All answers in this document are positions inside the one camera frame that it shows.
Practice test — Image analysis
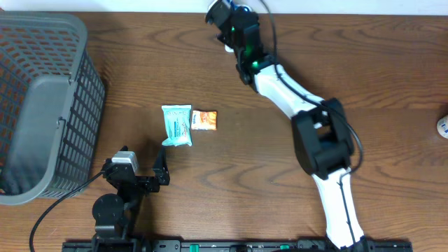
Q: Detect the light blue wipes pack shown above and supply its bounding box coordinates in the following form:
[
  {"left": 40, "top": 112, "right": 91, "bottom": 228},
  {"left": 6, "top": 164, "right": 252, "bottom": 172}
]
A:
[{"left": 162, "top": 105, "right": 193, "bottom": 146}]

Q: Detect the orange snack packet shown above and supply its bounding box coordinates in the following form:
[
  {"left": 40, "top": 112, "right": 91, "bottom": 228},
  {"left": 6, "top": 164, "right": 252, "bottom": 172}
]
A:
[{"left": 191, "top": 111, "right": 218, "bottom": 130}]

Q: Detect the green lidded can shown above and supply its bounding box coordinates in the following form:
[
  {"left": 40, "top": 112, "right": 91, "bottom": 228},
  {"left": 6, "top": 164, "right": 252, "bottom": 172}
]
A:
[{"left": 436, "top": 115, "right": 448, "bottom": 139}]

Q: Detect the blue Oreo cookie pack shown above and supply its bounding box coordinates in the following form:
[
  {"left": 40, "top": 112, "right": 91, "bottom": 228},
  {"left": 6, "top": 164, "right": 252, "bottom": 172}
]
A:
[{"left": 223, "top": 0, "right": 239, "bottom": 9}]

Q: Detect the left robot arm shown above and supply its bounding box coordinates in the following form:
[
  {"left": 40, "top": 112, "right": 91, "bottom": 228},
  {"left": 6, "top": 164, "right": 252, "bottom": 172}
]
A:
[{"left": 92, "top": 146, "right": 170, "bottom": 252}]

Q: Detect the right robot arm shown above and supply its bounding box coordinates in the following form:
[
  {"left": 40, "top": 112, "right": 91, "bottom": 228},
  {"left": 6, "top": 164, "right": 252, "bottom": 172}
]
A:
[{"left": 205, "top": 0, "right": 368, "bottom": 251}]

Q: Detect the white barcode scanner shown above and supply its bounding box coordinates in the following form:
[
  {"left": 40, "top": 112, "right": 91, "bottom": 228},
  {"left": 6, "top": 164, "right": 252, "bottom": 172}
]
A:
[{"left": 225, "top": 3, "right": 253, "bottom": 53}]

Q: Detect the grey plastic mesh basket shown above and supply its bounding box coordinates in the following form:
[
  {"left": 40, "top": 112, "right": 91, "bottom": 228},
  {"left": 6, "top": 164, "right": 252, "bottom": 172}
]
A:
[{"left": 1, "top": 11, "right": 106, "bottom": 205}]

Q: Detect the left black cable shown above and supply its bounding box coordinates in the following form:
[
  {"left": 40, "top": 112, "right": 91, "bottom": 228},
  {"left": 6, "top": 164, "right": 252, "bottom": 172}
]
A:
[{"left": 29, "top": 169, "right": 106, "bottom": 252}]

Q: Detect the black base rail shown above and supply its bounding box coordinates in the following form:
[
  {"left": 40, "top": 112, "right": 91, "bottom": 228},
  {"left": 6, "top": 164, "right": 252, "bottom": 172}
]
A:
[{"left": 62, "top": 239, "right": 414, "bottom": 252}]

